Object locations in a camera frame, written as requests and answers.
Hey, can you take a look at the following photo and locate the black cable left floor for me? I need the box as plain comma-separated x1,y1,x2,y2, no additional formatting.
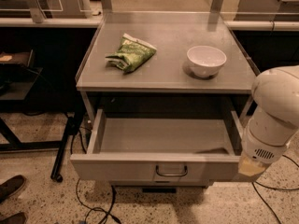
69,126,123,224

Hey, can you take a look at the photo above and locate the white bowl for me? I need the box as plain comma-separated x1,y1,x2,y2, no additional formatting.
187,46,227,77

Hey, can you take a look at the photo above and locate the grey top drawer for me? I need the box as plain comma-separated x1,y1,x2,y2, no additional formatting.
70,108,273,184

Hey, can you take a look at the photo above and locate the black cable floor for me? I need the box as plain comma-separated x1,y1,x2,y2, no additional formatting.
251,154,299,224
69,126,123,224

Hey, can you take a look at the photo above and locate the dark shoe lower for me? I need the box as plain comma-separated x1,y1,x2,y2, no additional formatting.
0,212,27,224

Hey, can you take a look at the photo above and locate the green chip bag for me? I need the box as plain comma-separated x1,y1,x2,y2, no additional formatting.
106,34,157,73

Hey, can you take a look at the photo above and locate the black cable right floor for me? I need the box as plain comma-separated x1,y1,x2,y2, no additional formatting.
251,154,299,224

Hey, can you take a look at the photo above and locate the grey drawer cabinet table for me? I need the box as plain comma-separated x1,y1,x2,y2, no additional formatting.
74,0,266,194

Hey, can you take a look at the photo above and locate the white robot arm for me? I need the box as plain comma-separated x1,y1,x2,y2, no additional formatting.
238,65,299,176

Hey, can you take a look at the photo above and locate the white horizontal rail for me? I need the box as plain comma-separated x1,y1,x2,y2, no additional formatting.
0,18,299,32

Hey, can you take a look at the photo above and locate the black stand left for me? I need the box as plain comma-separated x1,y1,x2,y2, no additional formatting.
0,49,85,182

